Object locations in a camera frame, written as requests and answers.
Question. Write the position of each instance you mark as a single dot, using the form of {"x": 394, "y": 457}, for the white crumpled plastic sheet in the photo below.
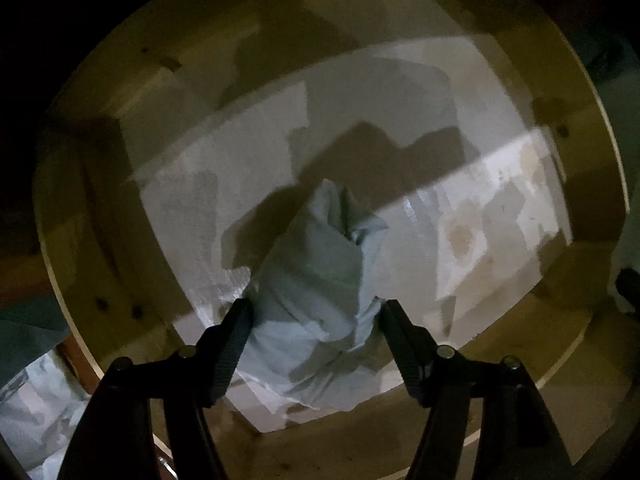
{"x": 41, "y": 406}

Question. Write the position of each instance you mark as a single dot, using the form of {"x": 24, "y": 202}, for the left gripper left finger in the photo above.
{"x": 220, "y": 348}

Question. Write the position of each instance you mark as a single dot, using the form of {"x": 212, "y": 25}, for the blue checked cloth cover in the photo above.
{"x": 29, "y": 329}

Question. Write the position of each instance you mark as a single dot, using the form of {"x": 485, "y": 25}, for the light grey garment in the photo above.
{"x": 315, "y": 339}

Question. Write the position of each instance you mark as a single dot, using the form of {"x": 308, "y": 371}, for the wooden drawer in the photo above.
{"x": 197, "y": 130}

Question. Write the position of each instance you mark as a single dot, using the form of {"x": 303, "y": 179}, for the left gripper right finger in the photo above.
{"x": 413, "y": 348}

